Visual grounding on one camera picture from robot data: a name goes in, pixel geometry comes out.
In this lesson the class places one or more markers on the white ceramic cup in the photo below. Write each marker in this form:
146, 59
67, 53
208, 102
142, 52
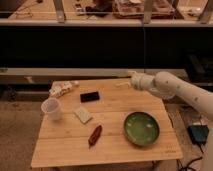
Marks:
51, 108

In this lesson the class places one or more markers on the white rectangular sponge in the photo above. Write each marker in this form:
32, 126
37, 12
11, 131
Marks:
83, 114

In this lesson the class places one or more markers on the wooden table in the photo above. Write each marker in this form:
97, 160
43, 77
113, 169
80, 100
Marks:
65, 142

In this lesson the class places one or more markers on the green ceramic plate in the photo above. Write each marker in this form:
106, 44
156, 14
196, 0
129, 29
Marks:
141, 129

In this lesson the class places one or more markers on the black rectangular block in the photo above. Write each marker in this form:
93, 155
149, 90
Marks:
87, 97

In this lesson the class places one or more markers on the metal frame rail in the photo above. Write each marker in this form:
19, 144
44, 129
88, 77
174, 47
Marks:
48, 75

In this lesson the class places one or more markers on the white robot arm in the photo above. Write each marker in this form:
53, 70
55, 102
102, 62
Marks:
165, 85

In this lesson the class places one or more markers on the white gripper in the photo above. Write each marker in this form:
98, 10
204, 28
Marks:
139, 81

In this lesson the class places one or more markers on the dark blue power box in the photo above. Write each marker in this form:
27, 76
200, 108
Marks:
198, 133

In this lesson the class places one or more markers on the crumpled white cloth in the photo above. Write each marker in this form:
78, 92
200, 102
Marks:
63, 88

